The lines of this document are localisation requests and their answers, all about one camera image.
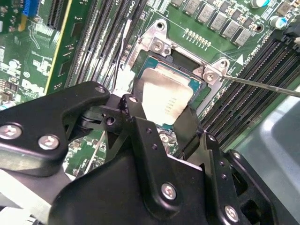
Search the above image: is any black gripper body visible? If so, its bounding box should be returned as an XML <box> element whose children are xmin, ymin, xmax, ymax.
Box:
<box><xmin>50</xmin><ymin>154</ymin><xmax>223</xmax><ymax>225</ymax></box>

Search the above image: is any silver CPU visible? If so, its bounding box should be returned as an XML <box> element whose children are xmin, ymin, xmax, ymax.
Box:
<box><xmin>137</xmin><ymin>56</ymin><xmax>204</xmax><ymax>129</ymax></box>

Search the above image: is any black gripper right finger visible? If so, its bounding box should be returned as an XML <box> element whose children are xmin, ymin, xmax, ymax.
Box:
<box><xmin>174</xmin><ymin>105</ymin><xmax>277</xmax><ymax>225</ymax></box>

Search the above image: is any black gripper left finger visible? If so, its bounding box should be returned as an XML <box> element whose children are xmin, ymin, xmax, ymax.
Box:
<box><xmin>0</xmin><ymin>78</ymin><xmax>181</xmax><ymax>221</ymax></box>

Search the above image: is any thin metal locking lever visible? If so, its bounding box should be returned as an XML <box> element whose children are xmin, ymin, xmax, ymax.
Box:
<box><xmin>112</xmin><ymin>19</ymin><xmax>132</xmax><ymax>91</ymax></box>
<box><xmin>221</xmin><ymin>74</ymin><xmax>300</xmax><ymax>98</ymax></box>

